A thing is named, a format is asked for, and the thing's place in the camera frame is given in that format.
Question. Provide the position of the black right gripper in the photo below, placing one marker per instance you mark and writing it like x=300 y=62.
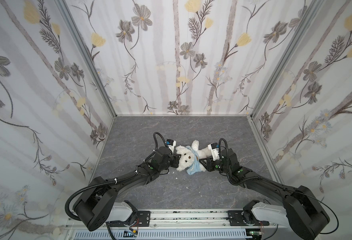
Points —
x=210 y=162

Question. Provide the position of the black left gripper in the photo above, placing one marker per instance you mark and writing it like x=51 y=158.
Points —
x=170 y=159

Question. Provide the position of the white plush teddy bear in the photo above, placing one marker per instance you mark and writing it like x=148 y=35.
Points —
x=187 y=156

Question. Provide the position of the light blue fleece hoodie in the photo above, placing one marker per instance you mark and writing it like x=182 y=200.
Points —
x=196 y=166

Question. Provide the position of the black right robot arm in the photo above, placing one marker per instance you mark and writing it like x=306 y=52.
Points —
x=297 y=209

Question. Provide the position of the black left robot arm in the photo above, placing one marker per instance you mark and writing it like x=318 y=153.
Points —
x=93 y=204

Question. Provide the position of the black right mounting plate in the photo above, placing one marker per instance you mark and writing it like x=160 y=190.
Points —
x=244 y=218

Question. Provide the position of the black mounting plate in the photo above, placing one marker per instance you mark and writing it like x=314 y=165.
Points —
x=244 y=218
x=139 y=219

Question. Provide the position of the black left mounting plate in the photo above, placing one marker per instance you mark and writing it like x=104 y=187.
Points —
x=139 y=219

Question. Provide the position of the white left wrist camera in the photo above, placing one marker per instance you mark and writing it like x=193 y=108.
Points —
x=171 y=144

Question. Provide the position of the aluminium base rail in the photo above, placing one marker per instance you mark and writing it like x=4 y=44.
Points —
x=179 y=219

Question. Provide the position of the white slotted cable duct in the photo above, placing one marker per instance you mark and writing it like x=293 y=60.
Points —
x=182 y=234

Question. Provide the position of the aluminium corner post right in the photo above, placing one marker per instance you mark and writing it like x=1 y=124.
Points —
x=288 y=53

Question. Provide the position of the aluminium corner post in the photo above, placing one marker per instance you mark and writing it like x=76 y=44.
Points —
x=83 y=50
x=288 y=53

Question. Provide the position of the aluminium corner post left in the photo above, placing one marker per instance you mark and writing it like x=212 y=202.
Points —
x=83 y=50

